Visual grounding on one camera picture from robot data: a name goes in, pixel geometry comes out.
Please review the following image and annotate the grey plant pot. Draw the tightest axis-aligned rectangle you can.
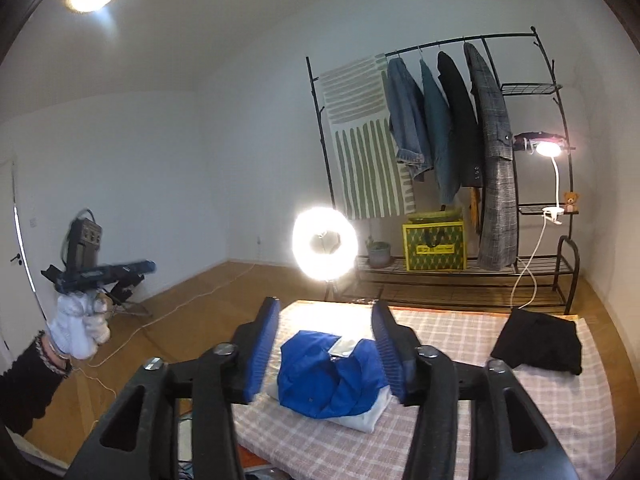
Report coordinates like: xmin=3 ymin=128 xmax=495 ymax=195
xmin=365 ymin=237 xmax=392 ymax=268

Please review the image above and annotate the pink plaid blanket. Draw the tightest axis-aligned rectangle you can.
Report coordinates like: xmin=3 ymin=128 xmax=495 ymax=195
xmin=232 ymin=300 xmax=616 ymax=480

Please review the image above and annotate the black folded garment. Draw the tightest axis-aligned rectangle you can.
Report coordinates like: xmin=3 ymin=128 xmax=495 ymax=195
xmin=490 ymin=308 xmax=584 ymax=376

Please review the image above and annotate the green striped white rug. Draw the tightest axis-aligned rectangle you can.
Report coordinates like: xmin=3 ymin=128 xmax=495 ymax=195
xmin=319 ymin=54 xmax=418 ymax=221

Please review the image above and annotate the white door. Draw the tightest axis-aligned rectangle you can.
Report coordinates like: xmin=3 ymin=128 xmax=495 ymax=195
xmin=0 ymin=155 xmax=51 ymax=376

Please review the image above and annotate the black metal clothes rack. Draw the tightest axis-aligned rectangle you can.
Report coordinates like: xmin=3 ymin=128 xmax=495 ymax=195
xmin=306 ymin=24 xmax=581 ymax=316

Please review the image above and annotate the yellow green patterned box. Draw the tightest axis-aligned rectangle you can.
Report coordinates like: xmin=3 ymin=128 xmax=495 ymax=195
xmin=402 ymin=210 xmax=468 ymax=272

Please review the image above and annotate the black coat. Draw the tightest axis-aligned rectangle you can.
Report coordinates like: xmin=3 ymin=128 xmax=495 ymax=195
xmin=436 ymin=51 xmax=486 ymax=188

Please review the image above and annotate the white and blue jacket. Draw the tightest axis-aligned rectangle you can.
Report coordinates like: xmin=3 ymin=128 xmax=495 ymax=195
xmin=264 ymin=330 xmax=393 ymax=435

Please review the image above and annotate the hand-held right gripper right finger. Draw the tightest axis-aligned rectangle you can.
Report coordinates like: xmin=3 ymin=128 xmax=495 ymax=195
xmin=370 ymin=300 xmax=576 ymax=480

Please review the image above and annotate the teal jacket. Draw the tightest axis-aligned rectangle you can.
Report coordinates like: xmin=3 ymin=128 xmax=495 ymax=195
xmin=419 ymin=58 xmax=463 ymax=206

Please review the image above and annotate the grey plaid coat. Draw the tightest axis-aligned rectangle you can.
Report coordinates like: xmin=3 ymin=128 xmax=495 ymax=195
xmin=462 ymin=42 xmax=518 ymax=270

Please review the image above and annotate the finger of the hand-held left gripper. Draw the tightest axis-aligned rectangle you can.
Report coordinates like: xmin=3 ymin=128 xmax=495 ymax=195
xmin=102 ymin=258 xmax=157 ymax=281

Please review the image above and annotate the blue denim jacket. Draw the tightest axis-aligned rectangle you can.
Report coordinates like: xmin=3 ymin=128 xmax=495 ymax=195
xmin=385 ymin=56 xmax=435 ymax=182

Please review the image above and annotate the white lamp cable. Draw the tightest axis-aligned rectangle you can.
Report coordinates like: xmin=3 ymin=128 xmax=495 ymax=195
xmin=510 ymin=212 xmax=551 ymax=311

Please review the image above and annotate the ring light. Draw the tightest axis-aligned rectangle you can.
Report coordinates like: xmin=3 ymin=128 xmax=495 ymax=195
xmin=291 ymin=203 xmax=359 ymax=306

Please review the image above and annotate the person's left hand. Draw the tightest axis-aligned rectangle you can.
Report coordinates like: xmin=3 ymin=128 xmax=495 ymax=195
xmin=50 ymin=290 xmax=112 ymax=361

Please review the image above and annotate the black folding stand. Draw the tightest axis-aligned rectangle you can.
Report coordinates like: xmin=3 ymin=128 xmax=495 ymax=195
xmin=102 ymin=277 xmax=153 ymax=318

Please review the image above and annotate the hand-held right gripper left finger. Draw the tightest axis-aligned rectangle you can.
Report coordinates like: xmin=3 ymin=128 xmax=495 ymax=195
xmin=75 ymin=296 xmax=282 ymax=480

